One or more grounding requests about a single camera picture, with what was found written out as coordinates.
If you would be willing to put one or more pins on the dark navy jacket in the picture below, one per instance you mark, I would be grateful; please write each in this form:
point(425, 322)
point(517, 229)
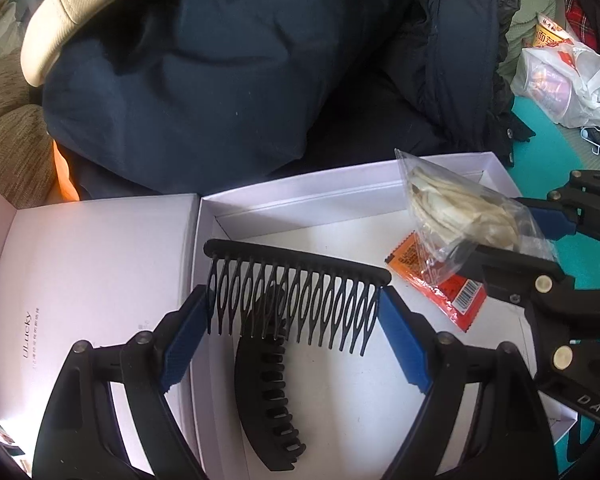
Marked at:
point(199, 96)

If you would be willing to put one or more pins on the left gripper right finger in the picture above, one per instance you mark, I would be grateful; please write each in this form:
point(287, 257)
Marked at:
point(440, 366)

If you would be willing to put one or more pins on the open white cardboard box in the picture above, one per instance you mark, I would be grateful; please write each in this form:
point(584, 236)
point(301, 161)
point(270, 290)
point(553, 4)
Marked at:
point(79, 280)

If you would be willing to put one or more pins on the black banana hair clip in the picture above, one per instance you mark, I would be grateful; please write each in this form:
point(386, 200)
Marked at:
point(259, 384)

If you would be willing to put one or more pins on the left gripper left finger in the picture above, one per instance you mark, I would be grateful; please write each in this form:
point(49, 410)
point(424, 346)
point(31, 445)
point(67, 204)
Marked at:
point(153, 362)

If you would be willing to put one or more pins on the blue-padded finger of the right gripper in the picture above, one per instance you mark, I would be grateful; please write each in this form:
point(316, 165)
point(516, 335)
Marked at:
point(526, 282)
point(573, 208)

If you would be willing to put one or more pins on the white wire hanger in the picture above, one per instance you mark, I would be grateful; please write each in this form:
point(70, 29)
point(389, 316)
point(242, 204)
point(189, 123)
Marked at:
point(592, 137)

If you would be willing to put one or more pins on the orange red snack sachet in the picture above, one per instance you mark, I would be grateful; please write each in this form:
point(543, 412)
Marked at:
point(440, 279)

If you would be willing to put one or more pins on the clear bag of white pads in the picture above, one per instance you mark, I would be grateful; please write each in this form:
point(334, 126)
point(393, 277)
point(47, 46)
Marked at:
point(453, 215)

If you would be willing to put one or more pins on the black hair comb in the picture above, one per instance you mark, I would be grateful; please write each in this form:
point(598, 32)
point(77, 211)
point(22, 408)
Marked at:
point(330, 302)

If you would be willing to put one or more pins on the teal bubble mailer mat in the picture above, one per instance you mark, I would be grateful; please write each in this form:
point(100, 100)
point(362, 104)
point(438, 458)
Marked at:
point(543, 164)

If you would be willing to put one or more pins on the brown striped pillow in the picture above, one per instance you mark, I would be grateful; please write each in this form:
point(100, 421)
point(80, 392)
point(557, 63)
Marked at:
point(27, 168)

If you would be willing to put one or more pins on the white plastic shopping bag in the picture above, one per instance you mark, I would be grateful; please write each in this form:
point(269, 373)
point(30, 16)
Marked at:
point(563, 81)

